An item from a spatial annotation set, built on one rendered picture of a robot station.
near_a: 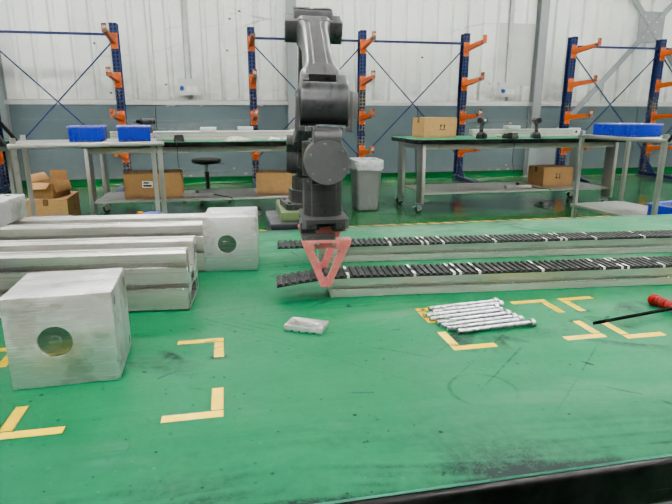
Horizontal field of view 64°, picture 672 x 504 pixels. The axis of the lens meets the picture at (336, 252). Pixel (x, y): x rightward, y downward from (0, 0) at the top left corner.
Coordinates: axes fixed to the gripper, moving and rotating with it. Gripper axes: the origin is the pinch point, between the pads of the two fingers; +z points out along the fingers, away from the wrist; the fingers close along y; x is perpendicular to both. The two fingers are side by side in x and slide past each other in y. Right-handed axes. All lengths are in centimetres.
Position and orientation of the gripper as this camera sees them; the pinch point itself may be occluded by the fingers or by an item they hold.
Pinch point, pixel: (323, 273)
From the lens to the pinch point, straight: 80.4
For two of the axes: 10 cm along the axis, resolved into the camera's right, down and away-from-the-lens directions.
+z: 0.0, 9.7, 2.4
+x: 9.9, -0.3, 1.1
